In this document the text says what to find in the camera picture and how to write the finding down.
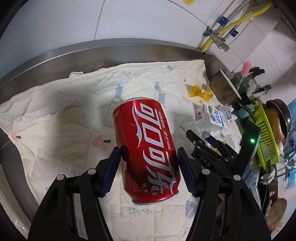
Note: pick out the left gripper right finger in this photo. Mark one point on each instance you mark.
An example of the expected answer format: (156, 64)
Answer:
(242, 218)

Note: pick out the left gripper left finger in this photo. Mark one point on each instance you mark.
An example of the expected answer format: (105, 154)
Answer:
(55, 218)

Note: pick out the white milk carton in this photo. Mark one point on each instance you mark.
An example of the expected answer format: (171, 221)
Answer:
(208, 114)

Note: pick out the white paper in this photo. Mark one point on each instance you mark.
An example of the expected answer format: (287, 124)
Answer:
(228, 113)

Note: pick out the yellow snack wrapper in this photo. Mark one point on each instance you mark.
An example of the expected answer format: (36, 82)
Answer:
(201, 90)

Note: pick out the red cola can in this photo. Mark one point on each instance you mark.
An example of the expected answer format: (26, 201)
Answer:
(150, 170)

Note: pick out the green dish rack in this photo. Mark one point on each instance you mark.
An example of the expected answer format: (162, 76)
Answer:
(267, 138)

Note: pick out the white dish rag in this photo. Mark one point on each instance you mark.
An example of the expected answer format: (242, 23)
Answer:
(267, 178)

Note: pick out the metal pot with plate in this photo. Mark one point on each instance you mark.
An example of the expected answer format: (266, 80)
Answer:
(223, 89)

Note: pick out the green utensil jar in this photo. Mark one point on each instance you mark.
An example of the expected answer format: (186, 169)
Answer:
(240, 83)

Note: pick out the black wok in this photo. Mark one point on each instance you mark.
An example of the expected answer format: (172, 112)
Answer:
(280, 118)

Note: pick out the white quilted cloth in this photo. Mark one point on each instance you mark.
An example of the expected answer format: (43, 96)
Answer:
(65, 127)

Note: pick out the pink brush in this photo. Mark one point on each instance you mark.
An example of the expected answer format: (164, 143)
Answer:
(246, 68)

